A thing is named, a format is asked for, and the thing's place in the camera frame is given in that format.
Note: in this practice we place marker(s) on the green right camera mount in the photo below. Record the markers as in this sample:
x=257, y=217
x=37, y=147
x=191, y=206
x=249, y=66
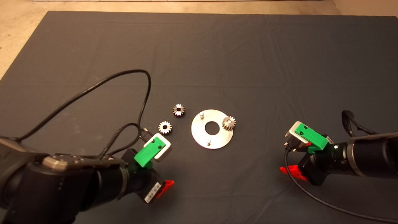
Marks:
x=311, y=135

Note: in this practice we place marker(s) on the green left camera mount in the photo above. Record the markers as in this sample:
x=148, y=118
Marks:
x=149, y=152

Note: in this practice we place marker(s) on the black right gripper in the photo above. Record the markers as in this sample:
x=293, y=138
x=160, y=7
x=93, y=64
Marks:
x=323, y=165

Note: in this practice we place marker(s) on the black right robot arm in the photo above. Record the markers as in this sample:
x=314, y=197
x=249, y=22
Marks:
x=373, y=155

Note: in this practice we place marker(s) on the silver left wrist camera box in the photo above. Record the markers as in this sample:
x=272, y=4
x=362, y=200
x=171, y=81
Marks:
x=166, y=151

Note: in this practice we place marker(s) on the round steel carrier plate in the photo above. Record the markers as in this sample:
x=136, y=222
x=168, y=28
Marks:
x=214, y=141

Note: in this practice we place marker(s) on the dark grey table cloth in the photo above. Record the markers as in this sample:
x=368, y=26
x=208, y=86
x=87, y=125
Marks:
x=248, y=62

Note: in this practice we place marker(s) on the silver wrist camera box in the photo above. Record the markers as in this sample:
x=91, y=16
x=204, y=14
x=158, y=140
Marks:
x=292, y=137
x=166, y=151

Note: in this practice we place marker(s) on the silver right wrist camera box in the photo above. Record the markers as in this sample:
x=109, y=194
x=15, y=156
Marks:
x=292, y=137

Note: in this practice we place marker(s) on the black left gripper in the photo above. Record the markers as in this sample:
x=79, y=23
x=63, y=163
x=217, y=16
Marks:
x=143, y=183

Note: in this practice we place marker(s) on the small steel planetary gear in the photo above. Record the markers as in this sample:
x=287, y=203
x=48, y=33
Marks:
x=228, y=126
x=178, y=107
x=164, y=123

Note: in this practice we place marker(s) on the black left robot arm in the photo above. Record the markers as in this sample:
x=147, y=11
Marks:
x=56, y=186

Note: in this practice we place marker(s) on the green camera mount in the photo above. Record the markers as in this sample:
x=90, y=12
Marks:
x=311, y=135
x=149, y=152

